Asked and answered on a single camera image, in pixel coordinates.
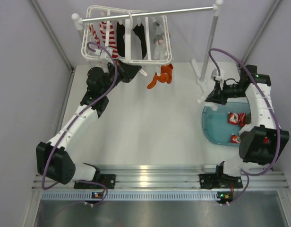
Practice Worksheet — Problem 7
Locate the white sock red trim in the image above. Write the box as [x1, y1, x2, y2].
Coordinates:
[153, 39, 167, 60]

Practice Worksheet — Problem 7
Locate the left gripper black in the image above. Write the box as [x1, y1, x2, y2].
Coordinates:
[101, 58, 141, 96]

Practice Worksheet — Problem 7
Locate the brown sock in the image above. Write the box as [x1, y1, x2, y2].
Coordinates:
[244, 113, 251, 125]

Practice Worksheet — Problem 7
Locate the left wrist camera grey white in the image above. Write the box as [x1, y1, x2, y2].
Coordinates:
[95, 47, 113, 62]

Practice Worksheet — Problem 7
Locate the red white patterned sock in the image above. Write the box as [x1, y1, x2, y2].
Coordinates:
[228, 112, 246, 127]

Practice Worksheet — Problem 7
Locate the orange sock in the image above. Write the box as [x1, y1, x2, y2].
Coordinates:
[160, 64, 173, 84]
[231, 135, 241, 144]
[147, 73, 162, 89]

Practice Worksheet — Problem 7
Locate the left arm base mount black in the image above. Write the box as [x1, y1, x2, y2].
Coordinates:
[99, 174, 116, 189]

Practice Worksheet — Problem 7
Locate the white plastic sock hanger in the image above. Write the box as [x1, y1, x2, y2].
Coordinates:
[80, 5, 176, 65]

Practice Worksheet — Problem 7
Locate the slotted grey cable duct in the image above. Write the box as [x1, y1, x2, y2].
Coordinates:
[41, 190, 232, 201]

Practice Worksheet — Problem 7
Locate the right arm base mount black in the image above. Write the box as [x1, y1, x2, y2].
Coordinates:
[199, 173, 243, 189]

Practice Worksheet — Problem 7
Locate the white hanger clip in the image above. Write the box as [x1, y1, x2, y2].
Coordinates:
[139, 69, 147, 77]

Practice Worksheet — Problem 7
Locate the blue plastic basin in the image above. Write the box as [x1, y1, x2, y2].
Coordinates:
[202, 102, 250, 147]

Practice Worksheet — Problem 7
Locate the grey sock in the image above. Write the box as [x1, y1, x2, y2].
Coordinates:
[153, 20, 165, 44]

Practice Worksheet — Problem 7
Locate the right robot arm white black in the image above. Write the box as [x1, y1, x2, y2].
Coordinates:
[207, 65, 290, 188]

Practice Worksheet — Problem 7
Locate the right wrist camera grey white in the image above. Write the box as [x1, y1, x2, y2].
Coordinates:
[211, 68, 225, 83]

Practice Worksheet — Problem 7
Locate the red white striped sock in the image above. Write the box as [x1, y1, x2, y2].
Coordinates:
[89, 24, 101, 45]
[99, 21, 119, 59]

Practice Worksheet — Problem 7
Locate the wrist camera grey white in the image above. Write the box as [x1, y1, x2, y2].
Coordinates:
[211, 68, 225, 83]
[95, 47, 113, 62]

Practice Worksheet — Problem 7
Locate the aluminium mounting rail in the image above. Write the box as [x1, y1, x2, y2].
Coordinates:
[32, 164, 290, 191]

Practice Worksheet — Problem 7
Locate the silver metal clothes rack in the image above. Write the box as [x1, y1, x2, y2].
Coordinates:
[71, 0, 224, 85]

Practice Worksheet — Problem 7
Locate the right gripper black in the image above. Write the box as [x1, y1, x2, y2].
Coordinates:
[205, 79, 247, 105]

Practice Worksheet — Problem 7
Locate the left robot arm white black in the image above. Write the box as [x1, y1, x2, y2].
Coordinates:
[36, 60, 142, 188]

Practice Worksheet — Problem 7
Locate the black sock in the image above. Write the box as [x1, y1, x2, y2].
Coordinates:
[133, 24, 147, 59]
[116, 22, 125, 57]

